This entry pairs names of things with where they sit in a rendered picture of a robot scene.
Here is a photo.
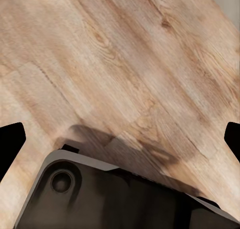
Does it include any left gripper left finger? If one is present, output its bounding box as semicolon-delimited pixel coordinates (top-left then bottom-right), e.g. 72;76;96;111
0;122;26;182

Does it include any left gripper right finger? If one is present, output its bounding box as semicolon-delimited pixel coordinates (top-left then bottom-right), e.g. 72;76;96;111
224;122;240;162

